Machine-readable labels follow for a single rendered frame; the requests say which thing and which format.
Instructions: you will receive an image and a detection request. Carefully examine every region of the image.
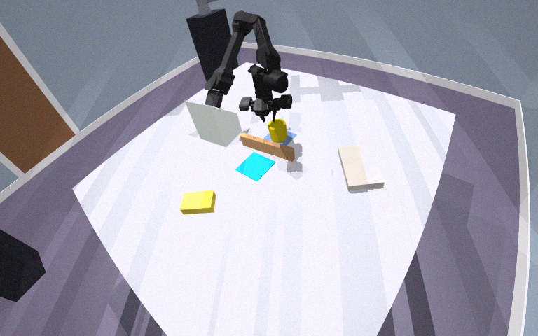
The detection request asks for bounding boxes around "yellow rectangular block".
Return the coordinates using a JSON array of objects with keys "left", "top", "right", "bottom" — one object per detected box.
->
[{"left": 180, "top": 190, "right": 216, "bottom": 215}]

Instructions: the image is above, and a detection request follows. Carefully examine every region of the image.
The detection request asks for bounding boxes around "light wooden block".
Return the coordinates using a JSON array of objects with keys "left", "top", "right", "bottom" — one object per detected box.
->
[{"left": 240, "top": 133, "right": 295, "bottom": 162}]

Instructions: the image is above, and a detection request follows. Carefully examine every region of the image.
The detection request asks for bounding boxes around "yellow cup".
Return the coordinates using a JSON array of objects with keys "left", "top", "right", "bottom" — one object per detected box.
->
[{"left": 268, "top": 119, "right": 287, "bottom": 142}]

